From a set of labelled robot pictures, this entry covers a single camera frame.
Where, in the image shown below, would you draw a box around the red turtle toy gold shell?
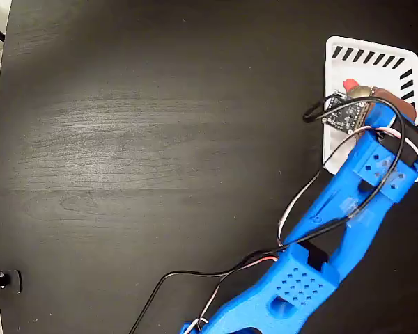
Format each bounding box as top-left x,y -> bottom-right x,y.
342,78 -> 376,100

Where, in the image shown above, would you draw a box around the white plastic tray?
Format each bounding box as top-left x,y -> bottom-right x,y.
321,35 -> 418,175

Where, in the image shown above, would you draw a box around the black table clamp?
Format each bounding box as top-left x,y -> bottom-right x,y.
0,269 -> 23,306

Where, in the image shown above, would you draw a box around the camera circuit board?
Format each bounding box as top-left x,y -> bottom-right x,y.
321,90 -> 371,136

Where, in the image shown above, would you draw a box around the white red servo wires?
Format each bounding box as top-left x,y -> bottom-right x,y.
194,124 -> 418,332

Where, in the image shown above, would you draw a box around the black camera cable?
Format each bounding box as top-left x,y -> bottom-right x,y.
127,97 -> 406,334

